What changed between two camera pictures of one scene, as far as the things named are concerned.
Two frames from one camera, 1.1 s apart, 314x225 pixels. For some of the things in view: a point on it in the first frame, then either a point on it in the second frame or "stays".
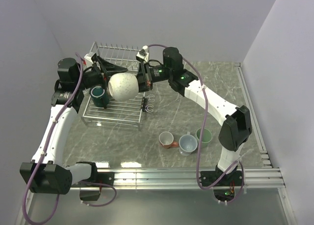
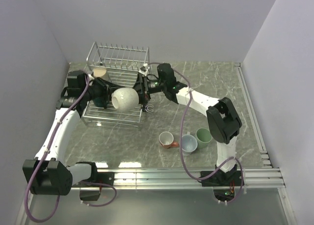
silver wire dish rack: x=127 y=113 stays
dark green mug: x=99 y=97 stays
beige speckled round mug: x=123 y=87 → x=124 y=99
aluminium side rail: x=265 y=157 stays
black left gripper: x=106 y=69 → x=106 y=87
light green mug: x=207 y=136 stays
